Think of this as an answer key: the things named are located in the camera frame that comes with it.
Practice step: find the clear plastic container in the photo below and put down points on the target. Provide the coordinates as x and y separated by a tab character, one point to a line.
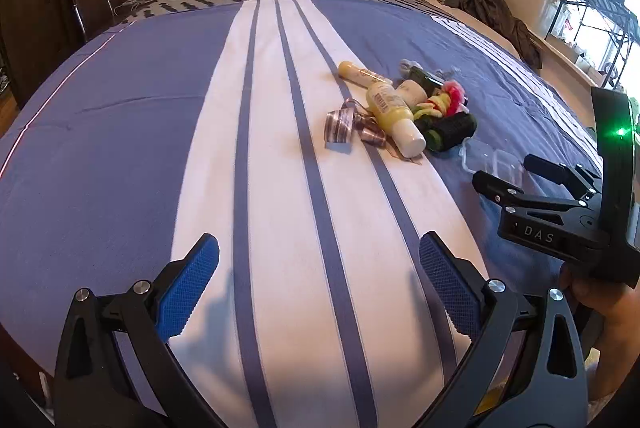
480	155

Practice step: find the person's right hand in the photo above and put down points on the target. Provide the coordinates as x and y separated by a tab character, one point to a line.
615	323

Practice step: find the black metal rack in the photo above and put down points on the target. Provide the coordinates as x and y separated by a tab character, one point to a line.
600	3

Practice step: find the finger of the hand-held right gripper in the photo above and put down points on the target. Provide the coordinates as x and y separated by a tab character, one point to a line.
550	170
492	188

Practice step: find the dark green bottle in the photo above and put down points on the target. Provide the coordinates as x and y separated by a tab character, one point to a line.
429	80

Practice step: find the striped silver ribbon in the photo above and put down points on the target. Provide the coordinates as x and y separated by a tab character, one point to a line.
340	125

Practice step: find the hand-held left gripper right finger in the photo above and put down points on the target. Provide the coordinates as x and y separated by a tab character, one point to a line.
450	288

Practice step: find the black green bottle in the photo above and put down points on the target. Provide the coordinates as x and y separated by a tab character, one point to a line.
455	130

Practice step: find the yellow lotion bottle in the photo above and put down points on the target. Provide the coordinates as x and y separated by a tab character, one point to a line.
390	113

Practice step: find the brown wooden wardrobe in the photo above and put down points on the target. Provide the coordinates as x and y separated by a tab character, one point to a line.
30	8

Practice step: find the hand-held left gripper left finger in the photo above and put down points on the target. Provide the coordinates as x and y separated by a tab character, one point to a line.
187	288

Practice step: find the small cream tube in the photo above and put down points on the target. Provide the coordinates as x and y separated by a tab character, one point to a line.
355	72

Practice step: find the pink white pompom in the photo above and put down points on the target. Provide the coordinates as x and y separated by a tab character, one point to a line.
454	95

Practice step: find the blue white striped blanket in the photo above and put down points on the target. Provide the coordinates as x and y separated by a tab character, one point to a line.
150	133

